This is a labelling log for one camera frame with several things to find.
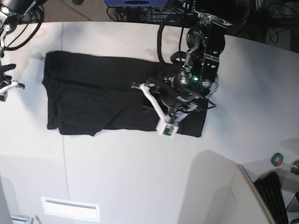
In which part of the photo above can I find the black t-shirt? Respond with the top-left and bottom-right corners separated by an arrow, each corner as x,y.
42,50 -> 208,138

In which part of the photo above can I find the pencil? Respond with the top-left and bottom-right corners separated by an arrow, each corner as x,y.
36,216 -> 42,224

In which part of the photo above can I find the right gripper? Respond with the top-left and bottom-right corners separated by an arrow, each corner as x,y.
0,64 -> 16,82

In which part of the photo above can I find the metal knob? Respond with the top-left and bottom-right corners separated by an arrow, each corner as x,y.
290,159 -> 299,175

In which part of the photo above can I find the green tape roll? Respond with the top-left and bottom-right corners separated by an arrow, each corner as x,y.
271,153 -> 284,167

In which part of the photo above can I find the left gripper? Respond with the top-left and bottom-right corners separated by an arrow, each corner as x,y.
149,78 -> 199,112

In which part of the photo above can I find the black keyboard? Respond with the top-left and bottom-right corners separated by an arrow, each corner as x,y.
254,172 -> 289,224

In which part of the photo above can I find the white partition panel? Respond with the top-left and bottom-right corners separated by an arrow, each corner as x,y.
178,150 -> 275,224

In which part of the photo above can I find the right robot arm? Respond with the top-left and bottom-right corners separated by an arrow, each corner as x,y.
0,0 -> 46,58

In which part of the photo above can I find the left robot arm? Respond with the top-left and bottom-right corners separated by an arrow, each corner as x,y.
154,0 -> 251,113

